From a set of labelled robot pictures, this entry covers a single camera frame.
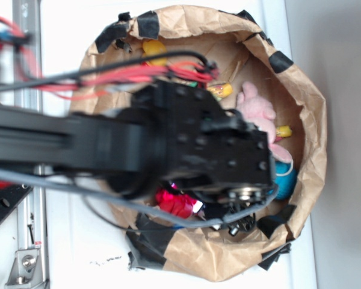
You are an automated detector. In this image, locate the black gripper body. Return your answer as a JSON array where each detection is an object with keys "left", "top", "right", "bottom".
[{"left": 168, "top": 116, "right": 276, "bottom": 236}]

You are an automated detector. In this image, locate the red paper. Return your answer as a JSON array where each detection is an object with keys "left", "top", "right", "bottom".
[{"left": 155, "top": 182, "right": 203, "bottom": 219}]

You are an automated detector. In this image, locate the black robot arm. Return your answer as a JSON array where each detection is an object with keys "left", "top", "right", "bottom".
[{"left": 0, "top": 80, "right": 278, "bottom": 228}]

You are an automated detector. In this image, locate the blue yarn ball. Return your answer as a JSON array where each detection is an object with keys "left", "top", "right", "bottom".
[{"left": 274, "top": 160, "right": 298, "bottom": 200}]

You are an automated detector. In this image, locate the pink plush bunny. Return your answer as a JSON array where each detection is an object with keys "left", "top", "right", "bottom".
[{"left": 235, "top": 81, "right": 293, "bottom": 164}]

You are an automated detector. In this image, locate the brown paper bag bin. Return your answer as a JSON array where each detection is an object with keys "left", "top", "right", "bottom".
[{"left": 81, "top": 5, "right": 327, "bottom": 282}]

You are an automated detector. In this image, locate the yellow rubber duck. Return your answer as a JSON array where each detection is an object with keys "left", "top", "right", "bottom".
[{"left": 142, "top": 40, "right": 167, "bottom": 66}]

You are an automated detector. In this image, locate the grey cable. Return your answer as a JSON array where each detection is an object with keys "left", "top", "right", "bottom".
[{"left": 0, "top": 166, "right": 279, "bottom": 228}]

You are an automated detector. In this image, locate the multicolour rope ring toy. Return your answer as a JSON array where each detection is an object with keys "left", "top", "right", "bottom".
[{"left": 207, "top": 83, "right": 292, "bottom": 141}]

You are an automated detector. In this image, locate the black cable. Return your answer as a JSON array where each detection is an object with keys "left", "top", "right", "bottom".
[{"left": 0, "top": 50, "right": 217, "bottom": 94}]

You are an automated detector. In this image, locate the red wire bundle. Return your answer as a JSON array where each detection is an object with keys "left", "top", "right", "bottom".
[{"left": 0, "top": 14, "right": 221, "bottom": 102}]

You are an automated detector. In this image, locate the metal corner bracket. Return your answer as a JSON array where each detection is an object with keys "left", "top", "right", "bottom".
[{"left": 5, "top": 249, "right": 43, "bottom": 288}]

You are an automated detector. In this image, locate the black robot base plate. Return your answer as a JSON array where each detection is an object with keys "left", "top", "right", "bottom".
[{"left": 0, "top": 181, "right": 32, "bottom": 225}]

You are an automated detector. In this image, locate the aluminium extrusion rail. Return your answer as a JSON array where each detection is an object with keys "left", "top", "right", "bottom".
[{"left": 12, "top": 1, "right": 50, "bottom": 288}]

